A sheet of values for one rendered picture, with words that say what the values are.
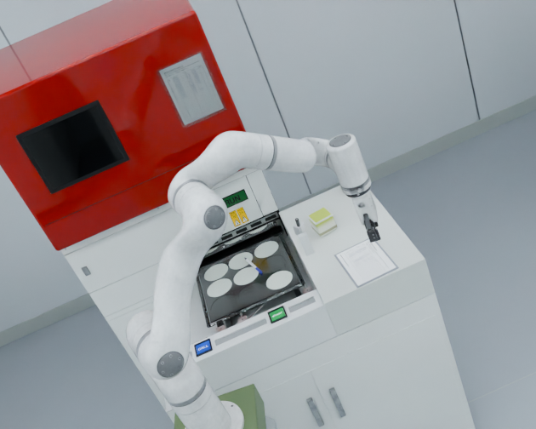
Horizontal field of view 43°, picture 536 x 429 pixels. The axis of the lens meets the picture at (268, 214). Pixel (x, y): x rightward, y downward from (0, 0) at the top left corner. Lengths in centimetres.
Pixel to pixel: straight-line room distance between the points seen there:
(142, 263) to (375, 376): 99
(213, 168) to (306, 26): 244
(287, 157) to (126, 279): 119
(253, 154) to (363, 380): 104
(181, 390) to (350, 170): 74
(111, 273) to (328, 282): 91
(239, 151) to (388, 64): 268
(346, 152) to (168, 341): 68
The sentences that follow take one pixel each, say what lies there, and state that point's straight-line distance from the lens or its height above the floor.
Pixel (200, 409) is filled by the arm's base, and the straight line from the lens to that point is 192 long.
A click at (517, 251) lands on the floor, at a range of 367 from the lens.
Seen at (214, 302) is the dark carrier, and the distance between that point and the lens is 249.
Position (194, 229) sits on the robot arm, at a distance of 161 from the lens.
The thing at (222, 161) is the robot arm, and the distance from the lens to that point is 166.
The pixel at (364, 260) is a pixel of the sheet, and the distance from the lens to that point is 227.
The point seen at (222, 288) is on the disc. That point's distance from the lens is 253.
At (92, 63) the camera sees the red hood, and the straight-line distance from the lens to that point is 233.
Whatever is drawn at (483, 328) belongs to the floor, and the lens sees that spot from 331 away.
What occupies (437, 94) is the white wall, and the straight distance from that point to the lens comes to 446.
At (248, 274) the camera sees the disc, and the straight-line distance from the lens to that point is 254.
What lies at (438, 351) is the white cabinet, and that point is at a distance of 247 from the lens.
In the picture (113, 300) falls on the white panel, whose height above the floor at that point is 90.
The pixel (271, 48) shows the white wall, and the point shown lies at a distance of 401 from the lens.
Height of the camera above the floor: 234
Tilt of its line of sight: 31 degrees down
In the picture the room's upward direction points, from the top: 23 degrees counter-clockwise
